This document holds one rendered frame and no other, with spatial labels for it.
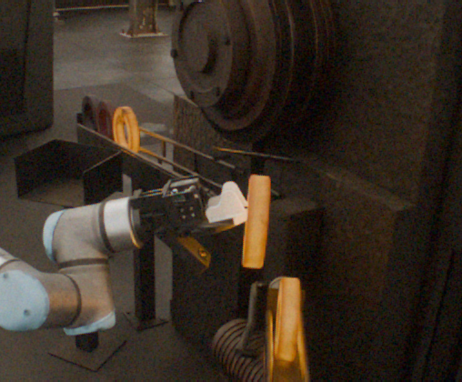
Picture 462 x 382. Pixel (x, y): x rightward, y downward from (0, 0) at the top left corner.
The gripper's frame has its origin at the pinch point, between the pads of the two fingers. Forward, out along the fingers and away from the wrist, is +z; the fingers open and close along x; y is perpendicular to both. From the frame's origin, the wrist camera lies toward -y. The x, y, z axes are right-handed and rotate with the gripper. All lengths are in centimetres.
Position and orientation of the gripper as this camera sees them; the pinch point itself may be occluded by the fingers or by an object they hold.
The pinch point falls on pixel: (256, 211)
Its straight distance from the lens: 102.5
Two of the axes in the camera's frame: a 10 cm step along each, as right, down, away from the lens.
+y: -2.4, -9.0, -3.7
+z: 9.7, -1.9, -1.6
